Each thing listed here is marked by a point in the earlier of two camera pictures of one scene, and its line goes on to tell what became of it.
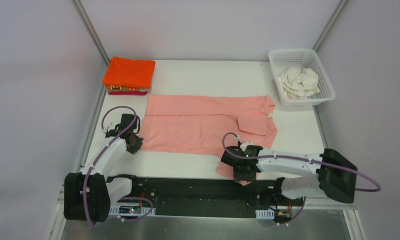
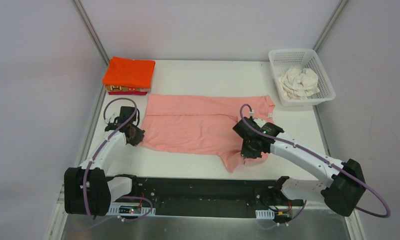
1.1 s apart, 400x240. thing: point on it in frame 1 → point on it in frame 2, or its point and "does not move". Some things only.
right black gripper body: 241,172 → 252,151
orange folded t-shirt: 126,72 does not move
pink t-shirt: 204,125 does not move
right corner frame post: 334,16 does not move
